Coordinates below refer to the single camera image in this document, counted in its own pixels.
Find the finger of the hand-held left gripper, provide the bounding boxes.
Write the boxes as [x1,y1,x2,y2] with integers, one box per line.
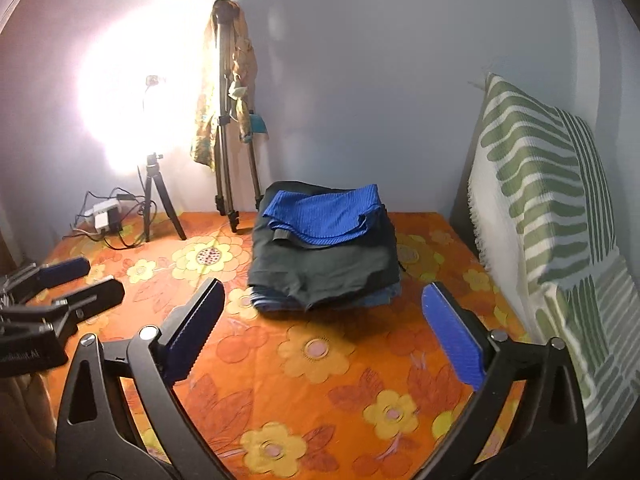
[47,278,126,356]
[0,256,91,306]

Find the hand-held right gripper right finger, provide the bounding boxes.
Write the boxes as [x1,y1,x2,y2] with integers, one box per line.
[412,281,588,480]

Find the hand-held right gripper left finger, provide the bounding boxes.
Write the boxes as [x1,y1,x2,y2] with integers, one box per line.
[55,277,233,480]

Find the blue pants with black waistband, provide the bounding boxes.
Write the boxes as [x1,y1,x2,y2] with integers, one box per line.
[262,183,386,250]

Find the blue folded denim pants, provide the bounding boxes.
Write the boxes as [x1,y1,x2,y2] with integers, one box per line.
[248,280,405,314]

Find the white power strip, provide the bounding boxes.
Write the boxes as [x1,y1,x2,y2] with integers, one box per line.
[91,199,124,233]

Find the small black tripod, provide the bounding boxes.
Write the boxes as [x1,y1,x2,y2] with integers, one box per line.
[136,151,188,243]

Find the orange floral bed sheet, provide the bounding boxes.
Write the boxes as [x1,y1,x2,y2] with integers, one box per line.
[37,210,531,480]

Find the stack of folded dark clothes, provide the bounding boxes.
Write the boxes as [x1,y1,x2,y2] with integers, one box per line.
[247,180,401,312]

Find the green striped white pillow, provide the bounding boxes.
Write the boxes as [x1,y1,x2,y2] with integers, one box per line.
[467,72,633,466]

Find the bright round lamp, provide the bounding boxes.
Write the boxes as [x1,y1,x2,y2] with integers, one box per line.
[75,20,201,172]

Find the tall metal tripod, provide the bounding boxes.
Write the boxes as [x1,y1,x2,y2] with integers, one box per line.
[212,0,264,233]

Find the white power adapter with cables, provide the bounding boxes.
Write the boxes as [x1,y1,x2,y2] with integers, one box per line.
[62,189,152,251]

